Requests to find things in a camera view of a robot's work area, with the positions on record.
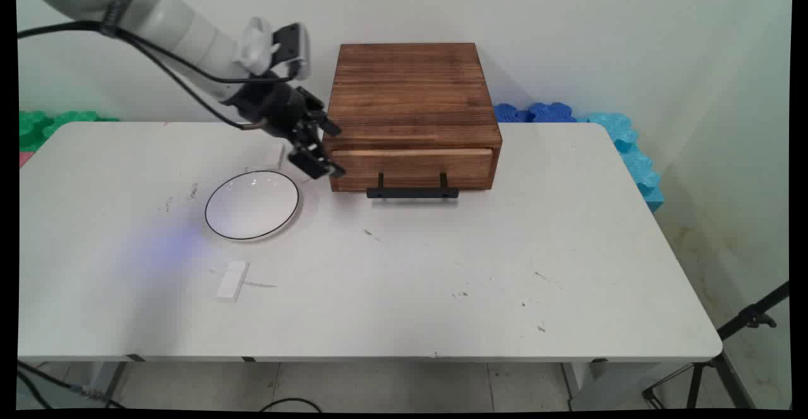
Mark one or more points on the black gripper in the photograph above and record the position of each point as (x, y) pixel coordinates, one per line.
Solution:
(271, 106)

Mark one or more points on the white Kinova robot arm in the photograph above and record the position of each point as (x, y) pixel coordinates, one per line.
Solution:
(183, 31)

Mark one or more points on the white plate with black rim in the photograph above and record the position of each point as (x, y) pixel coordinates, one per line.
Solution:
(251, 206)

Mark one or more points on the brown wooden drawer cabinet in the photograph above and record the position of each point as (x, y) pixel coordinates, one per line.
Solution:
(410, 91)

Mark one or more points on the long white rectangular block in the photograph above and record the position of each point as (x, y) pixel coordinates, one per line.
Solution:
(232, 281)

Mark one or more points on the dark blue foam mat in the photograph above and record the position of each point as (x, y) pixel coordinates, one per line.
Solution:
(552, 112)
(510, 113)

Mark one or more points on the green foam mat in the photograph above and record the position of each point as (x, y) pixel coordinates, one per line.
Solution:
(57, 123)

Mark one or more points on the pink foam mat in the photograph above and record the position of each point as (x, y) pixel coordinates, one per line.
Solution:
(24, 158)

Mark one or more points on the cyan foam mat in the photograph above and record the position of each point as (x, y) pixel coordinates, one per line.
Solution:
(631, 147)

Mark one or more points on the white table leg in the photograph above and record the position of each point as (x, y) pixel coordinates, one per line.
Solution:
(581, 381)
(107, 378)

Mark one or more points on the black tripod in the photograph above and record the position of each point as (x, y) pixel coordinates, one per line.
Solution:
(719, 368)

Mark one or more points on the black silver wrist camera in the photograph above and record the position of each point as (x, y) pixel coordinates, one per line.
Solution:
(291, 50)

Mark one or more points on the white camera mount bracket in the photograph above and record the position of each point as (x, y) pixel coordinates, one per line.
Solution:
(255, 45)

